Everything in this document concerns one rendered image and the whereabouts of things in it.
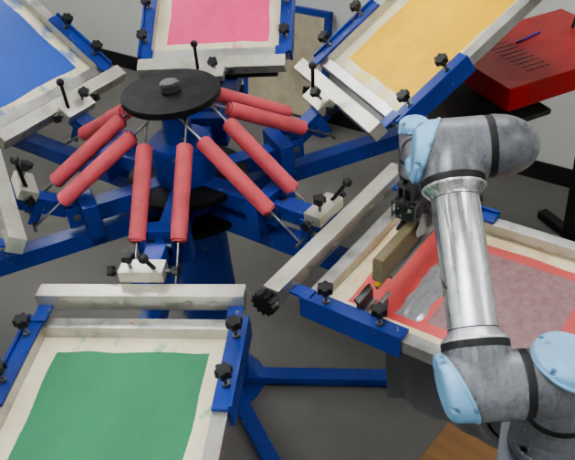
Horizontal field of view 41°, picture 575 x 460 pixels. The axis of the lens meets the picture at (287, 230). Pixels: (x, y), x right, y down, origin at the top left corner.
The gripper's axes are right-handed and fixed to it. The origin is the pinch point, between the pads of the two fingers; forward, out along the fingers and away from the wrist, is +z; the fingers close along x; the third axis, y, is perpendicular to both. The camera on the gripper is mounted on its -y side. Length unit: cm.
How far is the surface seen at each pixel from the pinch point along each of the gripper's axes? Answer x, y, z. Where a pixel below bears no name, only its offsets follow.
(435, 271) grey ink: 5.5, -1.9, 12.9
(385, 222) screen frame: -16.0, -11.7, 9.9
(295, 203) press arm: -40.6, -0.6, 4.8
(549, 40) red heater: -11, -129, -2
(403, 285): 0.3, 6.9, 13.6
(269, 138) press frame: -70, -28, 4
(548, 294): 34.6, -8.8, 13.6
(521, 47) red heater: -18, -119, -2
